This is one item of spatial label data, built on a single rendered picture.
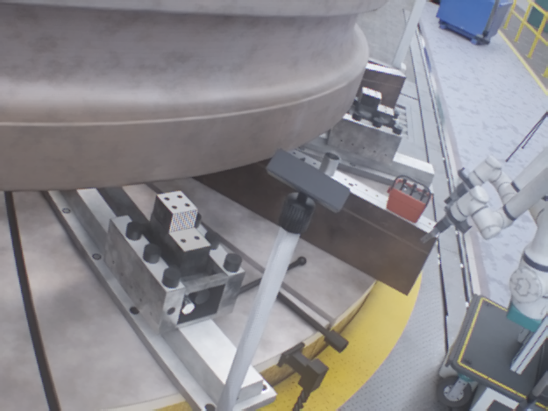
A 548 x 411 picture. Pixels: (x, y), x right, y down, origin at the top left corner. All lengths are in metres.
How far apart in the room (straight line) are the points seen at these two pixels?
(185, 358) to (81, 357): 0.40
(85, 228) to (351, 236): 1.30
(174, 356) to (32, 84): 1.11
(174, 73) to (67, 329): 1.06
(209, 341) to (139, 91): 0.94
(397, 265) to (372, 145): 1.12
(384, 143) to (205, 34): 1.98
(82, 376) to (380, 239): 1.62
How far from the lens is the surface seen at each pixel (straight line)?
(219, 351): 2.29
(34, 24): 2.06
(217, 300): 2.37
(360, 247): 3.17
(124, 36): 2.16
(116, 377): 2.31
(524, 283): 2.51
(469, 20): 12.31
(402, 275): 3.17
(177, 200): 2.31
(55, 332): 2.43
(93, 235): 2.79
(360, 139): 4.01
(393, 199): 3.02
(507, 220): 2.72
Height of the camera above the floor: 2.07
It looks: 29 degrees down
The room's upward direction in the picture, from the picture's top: 19 degrees clockwise
